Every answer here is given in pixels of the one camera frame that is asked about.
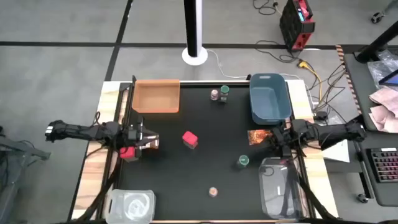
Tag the clear plastic bag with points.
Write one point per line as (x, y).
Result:
(381, 67)

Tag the green-capped spice jar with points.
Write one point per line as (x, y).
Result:
(243, 161)
(224, 92)

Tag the tablet screen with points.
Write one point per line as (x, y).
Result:
(391, 78)

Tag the black desk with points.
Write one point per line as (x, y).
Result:
(357, 81)

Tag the cork-lidded glass spice jar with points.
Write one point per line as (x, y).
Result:
(213, 192)
(214, 94)

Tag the clear square plastic bin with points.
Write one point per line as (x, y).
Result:
(130, 207)

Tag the grey metal stand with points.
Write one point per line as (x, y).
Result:
(15, 155)

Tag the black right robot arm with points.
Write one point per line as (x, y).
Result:
(329, 133)

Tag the red black crate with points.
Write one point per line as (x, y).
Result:
(293, 25)

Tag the orange plastic bin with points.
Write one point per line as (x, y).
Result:
(155, 96)

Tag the clear oblong plastic bin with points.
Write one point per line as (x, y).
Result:
(280, 189)

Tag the desk caster wheel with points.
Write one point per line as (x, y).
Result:
(362, 198)

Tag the white paper sheet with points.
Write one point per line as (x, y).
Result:
(337, 152)

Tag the black slanted post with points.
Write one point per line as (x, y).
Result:
(376, 43)

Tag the white black pole with base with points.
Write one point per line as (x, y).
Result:
(194, 31)

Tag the pink cloth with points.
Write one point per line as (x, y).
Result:
(384, 119)
(385, 98)

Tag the orange red spice packet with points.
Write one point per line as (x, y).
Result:
(259, 137)

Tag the blue plastic bin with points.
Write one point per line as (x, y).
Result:
(269, 99)

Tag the black backlit keyboard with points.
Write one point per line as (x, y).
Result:
(384, 165)

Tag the brown silver spice packet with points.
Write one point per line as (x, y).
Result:
(156, 142)

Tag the red-capped spice jar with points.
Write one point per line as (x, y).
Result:
(128, 153)

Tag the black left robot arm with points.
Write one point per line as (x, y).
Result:
(77, 132)

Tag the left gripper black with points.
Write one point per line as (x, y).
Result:
(135, 135)

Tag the black power adapter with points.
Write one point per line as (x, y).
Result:
(321, 115)

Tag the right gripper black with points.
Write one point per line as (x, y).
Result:
(284, 137)

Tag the red cube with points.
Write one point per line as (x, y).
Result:
(190, 138)

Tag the chair caster wheel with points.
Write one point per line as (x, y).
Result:
(377, 17)

